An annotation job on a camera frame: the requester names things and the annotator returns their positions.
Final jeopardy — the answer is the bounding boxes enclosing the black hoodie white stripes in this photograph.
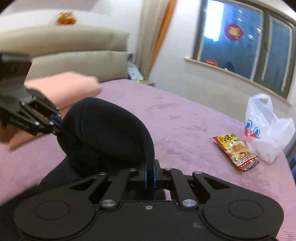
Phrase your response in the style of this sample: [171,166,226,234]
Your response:
[1,98,154,240]

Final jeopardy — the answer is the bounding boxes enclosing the pink folded blanket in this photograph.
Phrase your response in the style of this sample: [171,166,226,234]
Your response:
[4,71,103,150]

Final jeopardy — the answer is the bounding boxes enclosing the pink quilted bedspread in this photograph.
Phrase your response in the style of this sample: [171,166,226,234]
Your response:
[1,79,295,240]

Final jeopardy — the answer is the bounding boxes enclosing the beige upholstered headboard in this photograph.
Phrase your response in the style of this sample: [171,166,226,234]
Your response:
[1,25,129,82]

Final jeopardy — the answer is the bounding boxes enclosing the red yellow snack packet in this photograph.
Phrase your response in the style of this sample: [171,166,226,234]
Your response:
[213,133,260,171]

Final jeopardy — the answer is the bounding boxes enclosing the white blue paper bag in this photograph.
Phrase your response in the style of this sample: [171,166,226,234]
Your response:
[127,53,144,82]

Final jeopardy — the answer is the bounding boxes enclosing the white plastic shopping bag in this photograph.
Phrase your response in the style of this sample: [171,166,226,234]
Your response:
[244,93,295,164]

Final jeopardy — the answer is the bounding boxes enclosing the beige curtain orange trim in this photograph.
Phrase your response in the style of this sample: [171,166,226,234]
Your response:
[135,0,177,79]

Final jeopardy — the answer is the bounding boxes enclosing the dark framed window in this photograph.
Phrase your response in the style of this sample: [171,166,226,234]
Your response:
[192,1,295,99]

